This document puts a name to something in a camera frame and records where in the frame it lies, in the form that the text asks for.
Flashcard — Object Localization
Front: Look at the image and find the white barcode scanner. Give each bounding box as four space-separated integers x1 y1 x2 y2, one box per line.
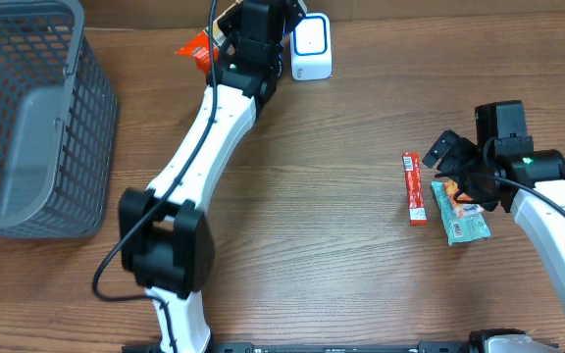
290 13 333 81

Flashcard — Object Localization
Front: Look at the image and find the teal wet wipes pack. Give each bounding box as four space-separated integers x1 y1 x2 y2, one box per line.
431 180 491 246

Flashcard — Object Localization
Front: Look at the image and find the brown biscuit packet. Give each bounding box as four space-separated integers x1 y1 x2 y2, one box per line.
175 0 242 74

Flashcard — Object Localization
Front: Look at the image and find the orange tissue pack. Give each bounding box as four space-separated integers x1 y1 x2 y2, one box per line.
442 180 484 218

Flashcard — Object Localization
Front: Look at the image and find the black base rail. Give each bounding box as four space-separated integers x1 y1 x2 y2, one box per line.
121 340 561 353

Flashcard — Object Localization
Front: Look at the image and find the grey plastic mesh basket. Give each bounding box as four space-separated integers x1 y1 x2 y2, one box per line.
0 0 119 239

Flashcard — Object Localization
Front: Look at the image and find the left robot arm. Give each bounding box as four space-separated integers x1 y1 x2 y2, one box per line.
103 0 307 352

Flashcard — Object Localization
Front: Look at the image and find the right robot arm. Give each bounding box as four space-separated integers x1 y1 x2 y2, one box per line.
422 100 565 314

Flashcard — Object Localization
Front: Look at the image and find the red snack packet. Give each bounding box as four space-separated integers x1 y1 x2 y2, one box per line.
402 152 427 226

